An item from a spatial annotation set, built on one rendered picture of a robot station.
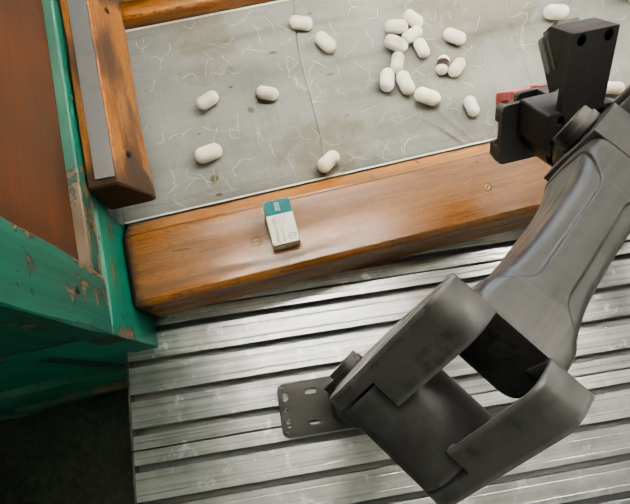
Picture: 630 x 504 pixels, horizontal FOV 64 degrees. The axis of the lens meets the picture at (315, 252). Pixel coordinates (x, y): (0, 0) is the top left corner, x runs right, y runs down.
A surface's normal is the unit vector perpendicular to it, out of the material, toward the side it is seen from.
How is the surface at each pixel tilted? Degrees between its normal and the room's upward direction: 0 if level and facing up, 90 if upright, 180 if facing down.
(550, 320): 18
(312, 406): 0
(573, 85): 50
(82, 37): 0
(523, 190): 0
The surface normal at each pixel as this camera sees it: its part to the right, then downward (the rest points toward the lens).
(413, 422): -0.13, -0.09
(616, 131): 0.24, -0.47
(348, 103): 0.03, -0.25
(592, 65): 0.21, 0.55
